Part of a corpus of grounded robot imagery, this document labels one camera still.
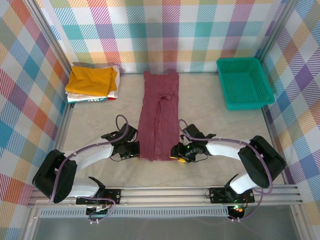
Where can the stack of folded clothes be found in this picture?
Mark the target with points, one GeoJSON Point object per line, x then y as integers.
{"type": "Point", "coordinates": [85, 99]}

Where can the green plastic basket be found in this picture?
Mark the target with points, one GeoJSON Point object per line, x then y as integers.
{"type": "Point", "coordinates": [243, 83]}

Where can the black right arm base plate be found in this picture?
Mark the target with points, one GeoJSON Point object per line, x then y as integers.
{"type": "Point", "coordinates": [217, 195]}

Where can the aluminium side rail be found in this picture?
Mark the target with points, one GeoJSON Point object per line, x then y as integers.
{"type": "Point", "coordinates": [271, 130]}

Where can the aluminium frame post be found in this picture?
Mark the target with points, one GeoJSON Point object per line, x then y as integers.
{"type": "Point", "coordinates": [277, 30]}
{"type": "Point", "coordinates": [50, 35]}

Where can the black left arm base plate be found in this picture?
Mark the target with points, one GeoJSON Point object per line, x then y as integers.
{"type": "Point", "coordinates": [112, 196]}

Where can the pink t-shirt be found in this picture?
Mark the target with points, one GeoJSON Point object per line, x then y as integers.
{"type": "Point", "coordinates": [160, 117]}

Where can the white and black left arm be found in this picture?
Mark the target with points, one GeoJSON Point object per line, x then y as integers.
{"type": "Point", "coordinates": [82, 157]}

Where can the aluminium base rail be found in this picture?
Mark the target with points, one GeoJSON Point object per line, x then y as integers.
{"type": "Point", "coordinates": [165, 193]}

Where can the folded yellow t-shirt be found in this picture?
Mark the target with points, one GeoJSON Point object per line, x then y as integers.
{"type": "Point", "coordinates": [90, 80]}

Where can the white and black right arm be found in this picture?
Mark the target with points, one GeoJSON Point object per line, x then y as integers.
{"type": "Point", "coordinates": [250, 160]}

